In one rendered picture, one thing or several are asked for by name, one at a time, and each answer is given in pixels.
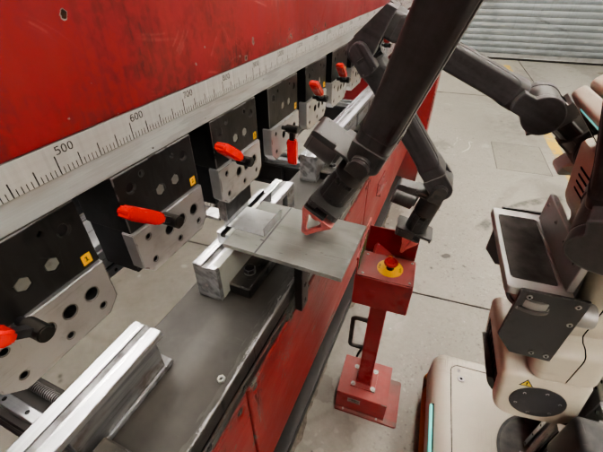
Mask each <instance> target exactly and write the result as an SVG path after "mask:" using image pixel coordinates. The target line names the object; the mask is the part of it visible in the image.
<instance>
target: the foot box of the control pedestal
mask: <svg viewBox="0 0 603 452"><path fill-rule="evenodd" d="M360 362H361V358H358V357H355V356H352V355H349V354H347V355H346V358H345V364H344V367H343V370H342V374H341V377H340V380H339V384H338V387H337V391H336V403H335V409H337V410H339V411H342V412H345V413H350V414H352V415H355V416H358V417H361V418H364V419H366V420H368V421H371V422H376V423H378V424H381V425H384V426H387V427H390V428H392V429H395V428H396V425H397V417H398V404H399V397H400V390H401V383H400V382H398V381H396V380H392V379H391V374H392V369H393V368H391V367H388V366H385V365H382V364H379V363H376V362H375V366H374V369H376V370H378V371H379V374H378V378H377V384H376V388H375V393H372V392H369V391H366V390H363V389H360V388H358V387H353V386H350V384H351V380H352V376H353V373H354V366H355V364H359V365H360Z"/></svg>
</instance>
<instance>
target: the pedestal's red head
mask: <svg viewBox="0 0 603 452"><path fill-rule="evenodd" d="M370 223H371V217H370V220H369V222H368V225H367V228H366V231H365V233H364V237H363V242H362V245H361V247H360V250H359V253H358V256H357V259H356V260H357V266H356V272H355V275H354V287H353V295H352V302H354V303H358V304H362V305H365V306H369V307H372V308H376V309H382V310H386V311H389V312H393V313H397V314H399V315H403V316H405V315H406V313H407V309H408V305H409V302H410V299H411V296H412V292H413V289H414V282H415V269H416V262H415V256H416V252H417V249H418V245H419V243H418V244H417V245H416V246H414V247H411V248H408V249H407V250H405V251H404V252H403V253H400V248H401V245H402V237H400V236H398V235H396V234H395V230H392V229H388V228H383V227H378V226H373V225H371V231H370V235H369V238H368V241H367V243H366V249H365V250H366V251H364V253H363V258H362V261H361V263H360V267H359V269H358V265H359V259H360V255H361V252H362V248H363V245H364V241H365V238H366V235H367V233H368V229H369V227H370ZM387 257H394V258H396V259H397V261H398V262H399V263H400V264H401V265H402V267H403V273H402V274H401V275H400V276H399V277H394V278H391V277H387V276H384V275H382V274H381V273H380V272H379V271H378V268H377V265H378V263H379V262H380V261H382V260H385V258H387Z"/></svg>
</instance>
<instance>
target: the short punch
mask: <svg viewBox="0 0 603 452"><path fill-rule="evenodd" d="M250 198H251V193H250V184H249V185H248V186H247V187H246V188H245V189H244V190H243V191H242V192H240V193H239V194H238V195H237V196H236V197H235V198H234V199H233V200H232V201H231V202H230V203H225V202H222V201H219V202H218V203H217V204H218V210H219V214H220V219H221V220H223V221H224V227H225V228H226V227H227V226H228V225H229V224H230V223H231V222H232V221H233V220H234V219H235V218H236V217H237V216H238V215H239V214H240V213H241V212H242V211H243V210H244V209H245V208H246V207H247V206H248V205H249V200H250Z"/></svg>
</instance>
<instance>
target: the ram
mask: <svg viewBox="0 0 603 452"><path fill-rule="evenodd" d="M389 1H390V0H0V166H2V165H4V164H6V163H8V162H10V161H14V160H16V159H19V158H21V157H23V156H25V155H27V154H30V153H32V152H36V151H37V150H40V149H42V148H45V147H47V146H49V145H51V144H53V143H57V142H59V141H62V140H64V139H66V138H68V137H70V136H73V135H77V134H79V133H81V132H83V131H85V130H87V129H90V128H92V127H95V126H97V125H100V124H102V123H105V122H107V121H109V120H111V119H113V118H116V117H119V116H122V115H124V114H126V113H128V112H130V111H133V110H135V109H139V108H141V107H143V106H145V105H148V104H150V103H152V102H155V101H157V100H160V99H162V98H165V97H167V96H170V95H171V94H173V93H176V92H178V91H182V90H184V89H187V88H188V87H191V86H193V85H195V84H198V83H201V82H203V81H205V80H208V79H210V78H213V77H215V76H217V75H219V74H223V73H225V72H227V71H230V70H232V69H234V68H236V67H238V66H241V65H245V64H247V63H248V62H251V61H253V60H256V59H258V58H260V57H263V56H266V55H268V54H270V53H273V52H275V51H277V50H279V49H281V48H285V47H288V46H290V45H292V44H294V43H296V42H299V41H301V40H303V39H306V38H309V37H311V36H313V35H316V34H318V33H321V32H322V31H324V30H328V29H331V28H333V27H335V26H337V25H339V24H342V23H344V22H348V21H350V20H352V19H354V18H356V17H359V16H361V15H364V14H366V13H369V12H371V11H374V10H376V9H378V8H381V7H382V6H384V5H385V4H387V3H388V2H389ZM364 25H365V24H364ZM364 25H363V26H364ZM363 26H361V27H359V28H357V29H355V30H351V31H349V32H347V33H346V34H344V35H342V36H340V37H338V38H336V39H333V40H331V41H329V42H328V43H326V44H324V45H322V46H320V47H318V48H315V49H313V50H312V51H310V52H308V53H306V54H304V55H302V56H299V57H297V58H295V59H294V60H292V61H290V62H288V63H286V64H284V65H281V66H279V67H277V68H276V69H274V70H272V71H270V72H268V73H266V74H263V75H261V76H259V77H258V78H256V79H254V80H252V81H250V82H248V83H245V84H243V85H242V86H240V87H238V88H236V89H234V90H232V91H229V92H227V93H225V94H224V95H222V96H220V97H218V98H216V99H214V100H211V101H209V102H207V103H206V104H204V105H202V106H200V107H198V108H196V109H193V110H191V111H189V112H187V113H185V114H183V115H181V116H179V117H176V118H174V119H172V120H171V121H169V122H167V123H165V124H163V125H161V126H158V127H156V128H155V129H153V130H151V131H149V132H147V133H145V134H143V135H140V136H138V137H137V138H135V139H133V140H131V141H129V142H127V143H124V144H122V145H120V146H119V147H117V148H115V149H113V150H111V151H109V152H106V153H104V154H102V155H101V156H99V157H97V158H95V159H93V160H91V161H88V162H86V163H84V164H83V165H81V166H79V167H77V168H75V169H72V170H70V171H68V172H67V173H65V174H63V175H61V176H59V177H57V178H54V179H52V180H50V181H49V182H47V183H45V184H43V185H41V186H39V187H36V188H34V189H32V190H31V191H29V192H27V193H25V194H22V195H20V196H17V197H15V198H14V199H12V200H10V201H8V202H6V203H4V204H1V205H0V239H2V238H4V237H5V236H7V235H9V234H11V233H12V232H14V231H16V230H18V229H20V228H21V227H23V226H24V225H26V224H28V223H30V222H32V221H34V220H36V219H38V218H39V217H40V216H42V215H44V214H45V213H48V212H50V211H52V210H53V209H55V208H57V207H59V206H60V205H61V204H64V203H65V202H67V201H69V200H71V199H72V198H74V197H76V196H78V195H80V194H81V193H83V192H85V191H86V190H88V189H90V188H92V187H94V186H96V185H98V184H99V183H101V182H102V181H104V180H106V179H107V178H110V177H112V176H113V175H115V174H117V173H119V172H120V171H121V170H124V169H125V168H127V167H129V166H131V165H133V164H134V163H136V162H138V161H140V160H141V159H143V158H145V157H146V156H148V155H150V154H152V153H153V152H156V151H158V150H160V149H161V148H162V147H164V146H166V145H167V144H169V143H172V142H173V141H175V140H177V139H179V138H180V137H181V136H183V135H186V134H187V133H189V132H191V131H193V130H194V129H196V128H198V127H200V126H201V125H203V124H205V123H207V122H208V121H210V120H212V119H214V118H215V117H218V116H220V115H221V114H222V113H224V112H226V111H227V110H229V109H232V108H234V107H235V106H237V105H239V104H241V103H242V102H243V101H245V100H247V99H249V98H251V97H253V96H254V95H256V94H258V93H260V92H262V91H263V90H265V89H267V88H268V87H270V86H272V85H274V84H275V83H278V82H280V81H281V80H283V79H284V78H286V77H288V76H289V75H291V74H294V73H295V72H297V71H299V70H301V69H302V68H303V67H305V66H307V65H309V64H311V63H313V62H315V61H316V60H318V59H320V58H322V57H323V56H325V55H327V54H328V53H330V52H332V51H334V50H335V49H337V48H340V47H342V46H343V45H344V44H346V43H348V42H349V41H350V40H351V39H352V38H353V37H354V35H355V34H356V33H357V32H358V31H359V30H360V29H361V28H362V27H363Z"/></svg>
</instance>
